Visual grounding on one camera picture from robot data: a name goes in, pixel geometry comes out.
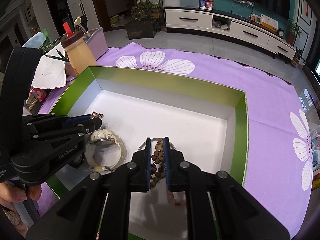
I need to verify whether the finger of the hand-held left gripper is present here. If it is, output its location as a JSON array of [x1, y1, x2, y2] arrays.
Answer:
[[21, 114, 92, 132], [32, 118, 103, 144]]

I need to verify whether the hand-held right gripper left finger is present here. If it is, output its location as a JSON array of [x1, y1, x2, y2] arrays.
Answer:
[[26, 137, 152, 240]]

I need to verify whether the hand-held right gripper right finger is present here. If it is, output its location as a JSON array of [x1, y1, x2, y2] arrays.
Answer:
[[164, 137, 294, 240]]

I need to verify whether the white wristwatch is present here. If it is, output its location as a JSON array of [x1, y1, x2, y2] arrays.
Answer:
[[85, 129, 128, 173]]

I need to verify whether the brown bead bracelet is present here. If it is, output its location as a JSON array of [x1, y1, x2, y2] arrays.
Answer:
[[149, 140, 167, 190]]

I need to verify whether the silver bangle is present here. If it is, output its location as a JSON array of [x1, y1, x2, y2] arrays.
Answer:
[[137, 137, 177, 153]]

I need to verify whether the pink bead bracelet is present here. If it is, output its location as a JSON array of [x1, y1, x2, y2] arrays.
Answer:
[[166, 190, 187, 207]]

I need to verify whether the green cardboard box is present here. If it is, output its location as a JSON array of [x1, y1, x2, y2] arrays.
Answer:
[[40, 65, 250, 240]]

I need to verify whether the person's left hand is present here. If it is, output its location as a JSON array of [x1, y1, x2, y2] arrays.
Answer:
[[0, 181, 43, 211]]

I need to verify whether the pink packet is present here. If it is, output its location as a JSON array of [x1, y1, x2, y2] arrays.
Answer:
[[25, 87, 48, 110]]

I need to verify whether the pencil cup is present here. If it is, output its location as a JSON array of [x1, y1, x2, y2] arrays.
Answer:
[[64, 61, 77, 77]]

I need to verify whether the white paper sheet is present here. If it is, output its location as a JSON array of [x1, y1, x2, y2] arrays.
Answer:
[[31, 54, 67, 89]]

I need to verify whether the beige jar with brown lid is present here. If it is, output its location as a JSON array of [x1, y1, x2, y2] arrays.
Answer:
[[61, 31, 98, 77]]

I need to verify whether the lavender plastic bin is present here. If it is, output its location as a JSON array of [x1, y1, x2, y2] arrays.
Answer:
[[84, 27, 108, 60]]

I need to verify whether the blue green towel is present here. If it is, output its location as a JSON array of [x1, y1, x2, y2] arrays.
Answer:
[[22, 31, 48, 49]]

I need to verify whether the green plastic basin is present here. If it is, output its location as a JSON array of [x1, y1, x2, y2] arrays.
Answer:
[[109, 15, 127, 26]]

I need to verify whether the large potted plant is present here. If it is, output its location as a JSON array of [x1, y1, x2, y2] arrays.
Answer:
[[125, 0, 163, 40]]

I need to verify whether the purple floral cloth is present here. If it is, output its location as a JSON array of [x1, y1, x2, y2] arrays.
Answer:
[[37, 42, 314, 240]]

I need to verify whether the white tv cabinet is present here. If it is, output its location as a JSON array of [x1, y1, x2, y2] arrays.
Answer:
[[164, 8, 297, 60]]

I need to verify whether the small potted plant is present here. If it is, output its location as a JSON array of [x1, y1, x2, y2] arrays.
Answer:
[[291, 47, 306, 68]]

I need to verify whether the desk calendar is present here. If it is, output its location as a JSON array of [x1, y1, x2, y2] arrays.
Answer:
[[261, 14, 279, 30]]

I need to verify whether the potted plant in brown pot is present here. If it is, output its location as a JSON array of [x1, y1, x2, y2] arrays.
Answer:
[[285, 19, 302, 45]]

